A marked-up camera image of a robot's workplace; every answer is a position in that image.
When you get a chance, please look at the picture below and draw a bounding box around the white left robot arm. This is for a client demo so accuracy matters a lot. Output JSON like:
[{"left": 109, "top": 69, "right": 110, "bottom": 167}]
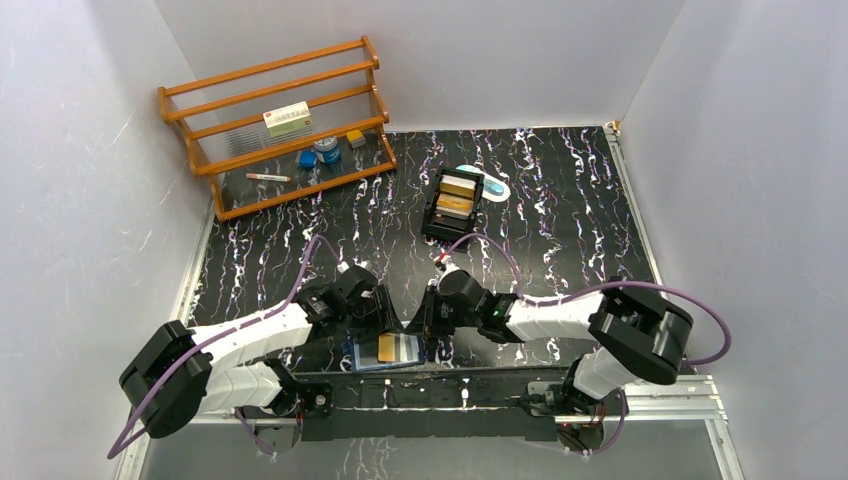
[{"left": 119, "top": 266, "right": 403, "bottom": 438}]

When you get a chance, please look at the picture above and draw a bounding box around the gold credit card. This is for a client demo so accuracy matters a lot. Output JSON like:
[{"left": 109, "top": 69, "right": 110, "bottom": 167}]
[{"left": 377, "top": 333, "right": 416, "bottom": 363}]

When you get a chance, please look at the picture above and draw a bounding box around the orange white marker pen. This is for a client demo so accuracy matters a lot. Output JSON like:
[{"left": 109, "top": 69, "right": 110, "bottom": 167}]
[{"left": 246, "top": 173, "right": 292, "bottom": 183}]

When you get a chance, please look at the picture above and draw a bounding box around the black card box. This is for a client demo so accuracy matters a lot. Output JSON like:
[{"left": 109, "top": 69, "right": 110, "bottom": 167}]
[{"left": 421, "top": 167, "right": 483, "bottom": 242}]

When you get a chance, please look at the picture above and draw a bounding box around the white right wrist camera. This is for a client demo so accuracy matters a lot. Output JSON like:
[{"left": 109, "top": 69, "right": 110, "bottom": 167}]
[{"left": 434, "top": 253, "right": 459, "bottom": 276}]

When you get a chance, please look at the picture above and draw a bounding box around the white green small box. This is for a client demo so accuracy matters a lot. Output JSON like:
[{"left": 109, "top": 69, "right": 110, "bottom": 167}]
[{"left": 262, "top": 101, "right": 313, "bottom": 138}]

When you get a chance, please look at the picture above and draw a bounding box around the blue round tin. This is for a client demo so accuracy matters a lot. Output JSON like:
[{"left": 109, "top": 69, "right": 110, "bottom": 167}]
[{"left": 313, "top": 136, "right": 342, "bottom": 165}]

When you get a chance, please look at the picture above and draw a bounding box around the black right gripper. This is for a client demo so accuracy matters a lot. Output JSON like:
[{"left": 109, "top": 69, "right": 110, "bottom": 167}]
[{"left": 404, "top": 285, "right": 480, "bottom": 338}]

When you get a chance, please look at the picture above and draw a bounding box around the orange wooden shelf rack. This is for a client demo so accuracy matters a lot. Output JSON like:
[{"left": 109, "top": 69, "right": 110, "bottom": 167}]
[{"left": 156, "top": 36, "right": 398, "bottom": 222}]

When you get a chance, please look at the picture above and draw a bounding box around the yellow grey small block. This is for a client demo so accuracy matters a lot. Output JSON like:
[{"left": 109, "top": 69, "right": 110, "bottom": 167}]
[{"left": 346, "top": 129, "right": 366, "bottom": 149}]

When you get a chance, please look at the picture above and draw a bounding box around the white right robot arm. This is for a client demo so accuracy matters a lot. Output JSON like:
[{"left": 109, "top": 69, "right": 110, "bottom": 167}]
[{"left": 405, "top": 270, "right": 693, "bottom": 416}]

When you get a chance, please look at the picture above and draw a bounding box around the blue leather card holder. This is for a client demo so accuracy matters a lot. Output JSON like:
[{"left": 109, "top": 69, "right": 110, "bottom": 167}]
[{"left": 350, "top": 333, "right": 426, "bottom": 372}]

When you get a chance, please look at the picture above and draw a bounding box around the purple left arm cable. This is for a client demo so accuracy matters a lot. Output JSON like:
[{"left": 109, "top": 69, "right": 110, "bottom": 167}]
[{"left": 107, "top": 235, "right": 349, "bottom": 460}]

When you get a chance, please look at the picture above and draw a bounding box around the blue small cap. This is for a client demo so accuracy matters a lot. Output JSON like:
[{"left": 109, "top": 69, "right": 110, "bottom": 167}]
[{"left": 297, "top": 150, "right": 318, "bottom": 170}]

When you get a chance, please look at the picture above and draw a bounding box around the white card stack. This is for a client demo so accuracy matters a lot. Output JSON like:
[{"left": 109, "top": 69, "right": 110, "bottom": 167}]
[{"left": 441, "top": 175, "right": 477, "bottom": 191}]

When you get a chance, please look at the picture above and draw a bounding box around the teal oval blister pack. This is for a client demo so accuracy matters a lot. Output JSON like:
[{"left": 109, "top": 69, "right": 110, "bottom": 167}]
[{"left": 457, "top": 165, "right": 511, "bottom": 203}]

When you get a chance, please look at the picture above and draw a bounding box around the gold card in box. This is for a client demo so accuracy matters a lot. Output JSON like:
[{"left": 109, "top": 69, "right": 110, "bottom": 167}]
[{"left": 435, "top": 185, "right": 475, "bottom": 218}]

